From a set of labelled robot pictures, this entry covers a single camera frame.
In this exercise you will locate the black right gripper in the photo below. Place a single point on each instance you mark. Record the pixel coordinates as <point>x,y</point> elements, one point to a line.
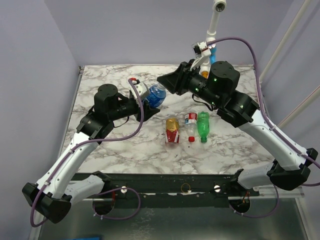
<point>183,80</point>

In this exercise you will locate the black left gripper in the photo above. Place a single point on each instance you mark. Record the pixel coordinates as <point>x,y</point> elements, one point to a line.
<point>148,111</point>

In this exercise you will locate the blue label Pocari bottle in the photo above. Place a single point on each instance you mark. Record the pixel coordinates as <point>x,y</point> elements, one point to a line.
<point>157,94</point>

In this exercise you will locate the gold red label bottle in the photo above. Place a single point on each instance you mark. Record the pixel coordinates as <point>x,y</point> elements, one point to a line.
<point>172,131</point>

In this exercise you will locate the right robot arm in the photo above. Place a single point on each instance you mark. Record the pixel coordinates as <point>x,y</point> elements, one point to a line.
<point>290,168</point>

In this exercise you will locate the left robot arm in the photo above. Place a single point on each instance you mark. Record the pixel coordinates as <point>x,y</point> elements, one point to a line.
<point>53,195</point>

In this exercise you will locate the clear bottle red cap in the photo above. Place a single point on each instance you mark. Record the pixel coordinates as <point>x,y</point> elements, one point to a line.
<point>190,122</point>

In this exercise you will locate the green plastic bottle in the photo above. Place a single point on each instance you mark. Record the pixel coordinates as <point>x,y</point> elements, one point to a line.
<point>203,126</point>

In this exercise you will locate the orange pipe valve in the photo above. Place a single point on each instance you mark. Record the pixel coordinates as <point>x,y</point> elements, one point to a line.
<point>205,74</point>

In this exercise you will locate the blue pipe valve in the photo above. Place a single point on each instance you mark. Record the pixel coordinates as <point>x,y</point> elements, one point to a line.
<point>212,57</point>

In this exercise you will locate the white diagonal pole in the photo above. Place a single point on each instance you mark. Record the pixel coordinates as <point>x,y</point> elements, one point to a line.
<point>282,35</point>

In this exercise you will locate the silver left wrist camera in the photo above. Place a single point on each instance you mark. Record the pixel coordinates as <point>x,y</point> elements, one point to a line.
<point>138,88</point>

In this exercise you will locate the white PVC pipe frame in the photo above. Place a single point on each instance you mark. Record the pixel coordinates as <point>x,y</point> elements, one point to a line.
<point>211,39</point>

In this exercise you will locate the black mounting rail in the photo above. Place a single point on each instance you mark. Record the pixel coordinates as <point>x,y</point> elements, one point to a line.
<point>171,190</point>

